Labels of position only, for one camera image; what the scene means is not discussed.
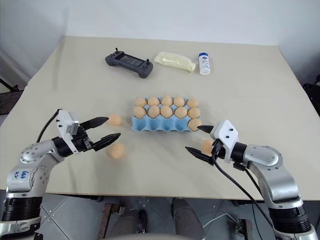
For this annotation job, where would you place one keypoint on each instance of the black stand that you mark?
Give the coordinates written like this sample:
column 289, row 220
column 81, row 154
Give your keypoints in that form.
column 11, row 100

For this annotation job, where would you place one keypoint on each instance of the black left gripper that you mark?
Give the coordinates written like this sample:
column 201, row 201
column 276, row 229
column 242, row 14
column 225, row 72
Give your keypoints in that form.
column 81, row 142

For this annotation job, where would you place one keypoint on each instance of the blue egg tray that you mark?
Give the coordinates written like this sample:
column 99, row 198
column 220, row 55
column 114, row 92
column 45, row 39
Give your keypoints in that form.
column 160, row 125

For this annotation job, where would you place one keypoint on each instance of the brown egg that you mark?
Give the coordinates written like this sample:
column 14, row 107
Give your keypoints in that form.
column 140, row 102
column 207, row 146
column 153, row 101
column 194, row 112
column 139, row 111
column 166, row 100
column 117, row 150
column 115, row 120
column 153, row 111
column 195, row 123
column 179, row 101
column 180, row 112
column 193, row 102
column 166, row 111

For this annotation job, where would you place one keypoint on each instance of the black equipment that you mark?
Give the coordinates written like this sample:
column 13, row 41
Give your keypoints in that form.
column 312, row 92

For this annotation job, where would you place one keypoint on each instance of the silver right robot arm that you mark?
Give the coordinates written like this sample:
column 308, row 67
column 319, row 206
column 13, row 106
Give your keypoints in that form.
column 265, row 155

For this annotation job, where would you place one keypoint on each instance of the rusty metal bracket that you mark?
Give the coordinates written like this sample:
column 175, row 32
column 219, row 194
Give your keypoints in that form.
column 103, row 220
column 245, row 228

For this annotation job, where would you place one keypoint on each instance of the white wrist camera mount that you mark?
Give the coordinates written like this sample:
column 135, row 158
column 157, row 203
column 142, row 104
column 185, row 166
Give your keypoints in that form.
column 225, row 132
column 65, row 122

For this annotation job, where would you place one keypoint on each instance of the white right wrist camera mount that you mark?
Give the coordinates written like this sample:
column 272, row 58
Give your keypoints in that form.
column 225, row 132

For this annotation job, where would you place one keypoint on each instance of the dark rounded shape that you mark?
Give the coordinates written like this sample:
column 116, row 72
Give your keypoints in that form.
column 130, row 221
column 186, row 217

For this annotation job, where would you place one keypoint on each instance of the grey handheld remote controller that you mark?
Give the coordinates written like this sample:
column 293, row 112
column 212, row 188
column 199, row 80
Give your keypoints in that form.
column 127, row 62

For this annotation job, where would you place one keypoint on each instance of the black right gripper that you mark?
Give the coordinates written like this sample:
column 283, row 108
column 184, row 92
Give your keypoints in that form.
column 215, row 150

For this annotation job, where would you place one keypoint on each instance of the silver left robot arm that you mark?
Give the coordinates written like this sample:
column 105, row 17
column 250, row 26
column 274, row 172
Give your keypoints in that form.
column 32, row 155

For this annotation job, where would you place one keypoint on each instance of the clear bag of yellowish granules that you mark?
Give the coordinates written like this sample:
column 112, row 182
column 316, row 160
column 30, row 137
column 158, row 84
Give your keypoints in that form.
column 173, row 61

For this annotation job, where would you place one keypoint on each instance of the white bottle with blue label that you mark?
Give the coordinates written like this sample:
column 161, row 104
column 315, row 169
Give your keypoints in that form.
column 204, row 63

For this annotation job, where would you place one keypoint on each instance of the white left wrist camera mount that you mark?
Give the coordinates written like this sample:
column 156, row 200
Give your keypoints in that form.
column 65, row 122

